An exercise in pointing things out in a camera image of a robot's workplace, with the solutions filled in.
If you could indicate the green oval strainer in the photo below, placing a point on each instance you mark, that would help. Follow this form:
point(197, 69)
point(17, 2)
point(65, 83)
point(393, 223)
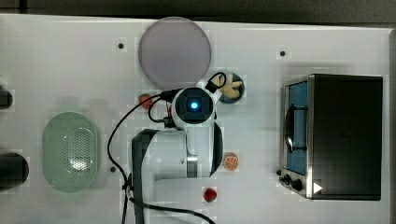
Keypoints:
point(71, 147)

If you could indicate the small red plush berry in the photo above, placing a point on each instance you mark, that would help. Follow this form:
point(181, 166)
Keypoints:
point(210, 195)

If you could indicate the blue bowl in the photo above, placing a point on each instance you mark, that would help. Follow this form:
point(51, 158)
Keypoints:
point(226, 100)

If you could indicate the yellow plush chips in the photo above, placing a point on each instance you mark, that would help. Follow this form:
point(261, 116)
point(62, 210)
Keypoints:
point(230, 88)

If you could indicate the black robot base lower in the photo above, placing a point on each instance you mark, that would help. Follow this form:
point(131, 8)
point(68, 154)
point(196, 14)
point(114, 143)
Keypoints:
point(14, 170)

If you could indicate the grey round plate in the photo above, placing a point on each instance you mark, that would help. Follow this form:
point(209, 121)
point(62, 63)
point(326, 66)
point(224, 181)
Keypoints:
point(174, 53)

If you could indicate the plush strawberry with green top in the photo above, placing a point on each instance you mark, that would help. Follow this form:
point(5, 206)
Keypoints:
point(145, 100)

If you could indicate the black toaster oven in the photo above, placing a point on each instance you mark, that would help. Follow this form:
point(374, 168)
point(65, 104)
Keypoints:
point(332, 137)

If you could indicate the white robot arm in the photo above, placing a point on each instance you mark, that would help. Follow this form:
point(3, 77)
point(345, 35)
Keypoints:
point(189, 146)

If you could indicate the plush orange slice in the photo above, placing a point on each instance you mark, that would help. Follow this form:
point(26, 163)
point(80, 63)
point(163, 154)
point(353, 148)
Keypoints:
point(230, 161)

